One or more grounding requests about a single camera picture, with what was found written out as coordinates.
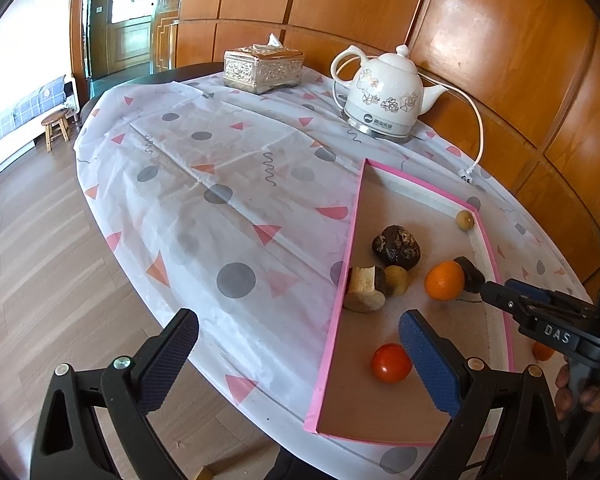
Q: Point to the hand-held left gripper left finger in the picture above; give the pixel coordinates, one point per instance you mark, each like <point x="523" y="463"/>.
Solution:
<point x="172" y="360"/>

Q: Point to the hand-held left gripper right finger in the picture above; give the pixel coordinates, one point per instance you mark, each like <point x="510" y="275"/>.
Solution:
<point x="430" y="365"/>

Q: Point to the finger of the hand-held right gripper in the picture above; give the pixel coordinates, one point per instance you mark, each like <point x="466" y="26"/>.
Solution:
<point x="500" y="296"/>
<point x="527" y="290"/>

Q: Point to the red tomato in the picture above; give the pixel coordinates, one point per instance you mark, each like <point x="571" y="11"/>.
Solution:
<point x="390" y="364"/>

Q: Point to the orange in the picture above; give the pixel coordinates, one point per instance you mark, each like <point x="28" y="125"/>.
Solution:
<point x="542" y="352"/>
<point x="444" y="281"/>

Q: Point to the pink-edged cardboard tray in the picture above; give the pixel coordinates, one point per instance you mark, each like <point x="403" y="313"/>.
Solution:
<point x="370" y="410"/>

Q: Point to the small tan longan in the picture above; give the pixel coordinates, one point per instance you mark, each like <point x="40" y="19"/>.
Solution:
<point x="464" y="221"/>

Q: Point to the small yellowish plum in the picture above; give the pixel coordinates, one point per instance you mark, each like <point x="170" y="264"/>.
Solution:
<point x="397" y="280"/>

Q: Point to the cut dark-skinned beige chunk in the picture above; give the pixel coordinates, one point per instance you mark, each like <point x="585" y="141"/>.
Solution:
<point x="362" y="285"/>

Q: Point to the dark brown passion fruit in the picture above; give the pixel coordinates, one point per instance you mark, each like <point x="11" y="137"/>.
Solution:
<point x="395" y="250"/>

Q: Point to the white patterned tablecloth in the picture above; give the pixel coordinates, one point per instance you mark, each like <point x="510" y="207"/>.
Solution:
<point x="230" y="160"/>

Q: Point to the silver kettle base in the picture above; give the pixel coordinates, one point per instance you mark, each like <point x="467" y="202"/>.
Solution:
<point x="365" y="131"/>

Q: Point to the white floral electric kettle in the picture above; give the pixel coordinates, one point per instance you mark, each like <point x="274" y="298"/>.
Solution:
<point x="385" y="95"/>

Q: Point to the small wooden stool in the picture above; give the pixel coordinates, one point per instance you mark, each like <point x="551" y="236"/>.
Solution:
<point x="55" y="121"/>

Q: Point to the blue plaid sofa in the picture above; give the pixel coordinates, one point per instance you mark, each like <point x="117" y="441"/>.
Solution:
<point x="20" y="110"/>

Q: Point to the silver ornate tissue box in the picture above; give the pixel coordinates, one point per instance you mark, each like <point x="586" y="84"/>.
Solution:
<point x="260" y="72"/>

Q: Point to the wooden door with window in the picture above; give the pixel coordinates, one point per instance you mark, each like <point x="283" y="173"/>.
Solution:
<point x="130" y="45"/>

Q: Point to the white tissue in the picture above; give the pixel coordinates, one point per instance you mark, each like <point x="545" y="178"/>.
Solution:
<point x="273" y="40"/>

